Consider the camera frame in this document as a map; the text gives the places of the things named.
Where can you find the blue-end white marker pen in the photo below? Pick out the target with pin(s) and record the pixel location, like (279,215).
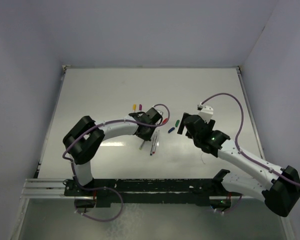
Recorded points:
(153,143)

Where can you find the red-end white marker pen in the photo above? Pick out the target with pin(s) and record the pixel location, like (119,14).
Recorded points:
(155,142)

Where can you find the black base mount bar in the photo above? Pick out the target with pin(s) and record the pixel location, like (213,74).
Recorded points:
(196,191)

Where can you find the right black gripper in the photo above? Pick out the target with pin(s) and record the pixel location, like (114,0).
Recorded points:
(182,125)

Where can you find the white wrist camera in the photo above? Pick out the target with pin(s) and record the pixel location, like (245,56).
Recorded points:
(160,112)
(205,112)

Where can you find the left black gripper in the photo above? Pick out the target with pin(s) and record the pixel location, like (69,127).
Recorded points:
(147,138)

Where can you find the yellow-end white marker pen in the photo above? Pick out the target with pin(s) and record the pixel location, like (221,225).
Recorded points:
(134,107)

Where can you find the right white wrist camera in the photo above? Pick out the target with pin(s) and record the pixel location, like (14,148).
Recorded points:
(205,112)

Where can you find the aluminium frame rail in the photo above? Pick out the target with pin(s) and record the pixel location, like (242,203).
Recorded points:
(266,172)

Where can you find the green-end white marker pen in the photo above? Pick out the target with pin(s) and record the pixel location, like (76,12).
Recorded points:
(142,144)

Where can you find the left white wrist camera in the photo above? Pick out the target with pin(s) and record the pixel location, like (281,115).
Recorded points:
(160,112)

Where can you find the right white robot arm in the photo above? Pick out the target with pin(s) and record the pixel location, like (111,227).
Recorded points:
(280,202)

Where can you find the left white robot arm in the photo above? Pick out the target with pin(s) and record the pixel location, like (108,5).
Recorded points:
(84,139)

